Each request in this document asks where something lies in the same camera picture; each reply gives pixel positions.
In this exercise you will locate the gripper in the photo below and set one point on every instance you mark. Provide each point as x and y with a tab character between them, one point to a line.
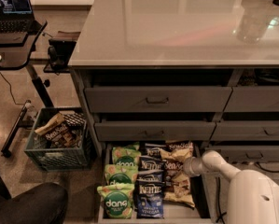
191	166

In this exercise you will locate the brown SeaSalt chip bag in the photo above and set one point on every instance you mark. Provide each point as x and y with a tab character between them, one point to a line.
177	183

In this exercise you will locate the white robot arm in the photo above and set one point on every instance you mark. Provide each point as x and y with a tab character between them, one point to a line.
253	198

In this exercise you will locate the brown chip bag behind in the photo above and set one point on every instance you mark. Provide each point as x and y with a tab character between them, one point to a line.
179	145

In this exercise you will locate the middle left grey drawer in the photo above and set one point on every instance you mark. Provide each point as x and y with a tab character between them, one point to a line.
153	130

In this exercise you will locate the bottom right grey drawer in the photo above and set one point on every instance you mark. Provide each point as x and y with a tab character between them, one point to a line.
234	154

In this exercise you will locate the middle blue Kettle bag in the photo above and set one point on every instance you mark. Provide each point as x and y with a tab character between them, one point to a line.
151	169

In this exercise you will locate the blue kettle bag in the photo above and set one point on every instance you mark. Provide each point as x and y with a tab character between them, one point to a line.
149	199
151	169
152	150

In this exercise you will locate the back blue Kettle bag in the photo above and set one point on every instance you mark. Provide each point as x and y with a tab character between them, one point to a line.
152	150

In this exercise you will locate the open bottom grey drawer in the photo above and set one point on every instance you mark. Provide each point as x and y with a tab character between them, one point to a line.
173	213

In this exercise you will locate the front blue Kettle bag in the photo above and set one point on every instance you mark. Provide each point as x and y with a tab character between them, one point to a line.
149	199

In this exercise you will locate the middle right grey drawer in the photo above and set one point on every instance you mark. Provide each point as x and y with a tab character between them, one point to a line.
246	131

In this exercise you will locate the back green Dang bag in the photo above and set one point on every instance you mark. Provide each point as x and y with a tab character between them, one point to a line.
127	156

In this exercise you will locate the green dang bag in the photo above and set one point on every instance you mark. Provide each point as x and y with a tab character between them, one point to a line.
117	174
118	200
127	156

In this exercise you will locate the top left grey drawer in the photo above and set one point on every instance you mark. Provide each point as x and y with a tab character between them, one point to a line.
143	99

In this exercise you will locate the middle green Dang bag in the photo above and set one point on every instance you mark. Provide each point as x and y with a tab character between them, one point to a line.
117	174

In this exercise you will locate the top right grey drawer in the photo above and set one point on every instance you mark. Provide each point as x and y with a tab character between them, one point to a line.
254	99

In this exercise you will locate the front green Dang bag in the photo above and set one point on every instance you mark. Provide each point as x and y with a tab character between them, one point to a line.
118	200

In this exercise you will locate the grey cabinet with counter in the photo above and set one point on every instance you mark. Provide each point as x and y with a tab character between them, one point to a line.
198	43

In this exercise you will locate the SeaSalt bag in crate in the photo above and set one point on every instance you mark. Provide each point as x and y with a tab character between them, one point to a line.
57	131

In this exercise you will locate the green plastic crate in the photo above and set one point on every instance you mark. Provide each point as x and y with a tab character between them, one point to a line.
47	156

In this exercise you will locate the person's dark trouser leg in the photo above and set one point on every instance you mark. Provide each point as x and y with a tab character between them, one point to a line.
43	204

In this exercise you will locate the dark device beside cabinet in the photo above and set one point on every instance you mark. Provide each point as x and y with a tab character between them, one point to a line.
61	47

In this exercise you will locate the black standing desk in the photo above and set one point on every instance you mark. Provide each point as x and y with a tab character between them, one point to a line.
16	58

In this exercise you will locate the black laptop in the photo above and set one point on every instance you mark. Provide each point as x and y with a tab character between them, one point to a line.
16	16

